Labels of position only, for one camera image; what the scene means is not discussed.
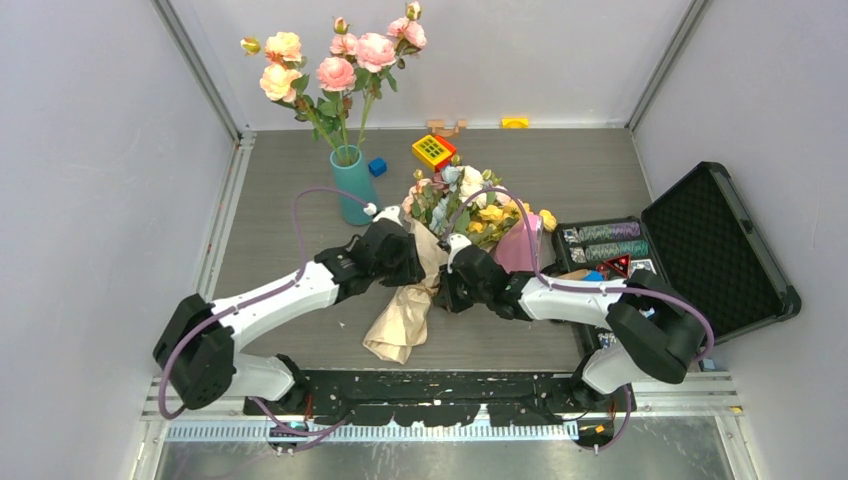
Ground small blue cube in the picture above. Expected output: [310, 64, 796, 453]
[368, 157, 388, 178]

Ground pink peach rose stems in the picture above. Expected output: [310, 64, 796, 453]
[240, 1, 427, 166]

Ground teal ceramic vase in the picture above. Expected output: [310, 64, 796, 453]
[330, 145, 381, 226]

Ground purple cable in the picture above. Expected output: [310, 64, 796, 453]
[442, 187, 717, 454]
[156, 187, 372, 454]

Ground colourful toy block house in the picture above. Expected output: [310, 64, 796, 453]
[411, 134, 457, 172]

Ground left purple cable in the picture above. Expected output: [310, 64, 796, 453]
[156, 187, 372, 454]

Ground black poker chip case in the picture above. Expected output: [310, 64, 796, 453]
[546, 162, 802, 343]

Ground paper flower bouquet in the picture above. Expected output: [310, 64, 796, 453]
[363, 165, 556, 365]

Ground pink plastic box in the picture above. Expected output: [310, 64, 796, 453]
[492, 214, 544, 273]

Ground red triangle card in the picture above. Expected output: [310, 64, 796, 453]
[603, 254, 632, 278]

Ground wooden toy piece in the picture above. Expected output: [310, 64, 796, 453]
[426, 119, 468, 138]

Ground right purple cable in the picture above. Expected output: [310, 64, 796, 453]
[442, 187, 717, 454]

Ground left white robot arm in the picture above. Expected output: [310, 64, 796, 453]
[152, 206, 424, 419]

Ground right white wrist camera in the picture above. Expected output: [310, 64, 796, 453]
[446, 233, 472, 273]

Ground yellow toy block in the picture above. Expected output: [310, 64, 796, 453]
[501, 117, 529, 129]

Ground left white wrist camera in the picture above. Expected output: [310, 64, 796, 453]
[363, 203, 404, 226]

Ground blue round chip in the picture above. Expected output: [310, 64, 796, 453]
[583, 270, 605, 282]

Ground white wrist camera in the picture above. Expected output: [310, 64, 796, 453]
[363, 203, 404, 226]
[446, 233, 472, 273]

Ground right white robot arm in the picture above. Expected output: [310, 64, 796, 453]
[437, 234, 714, 411]

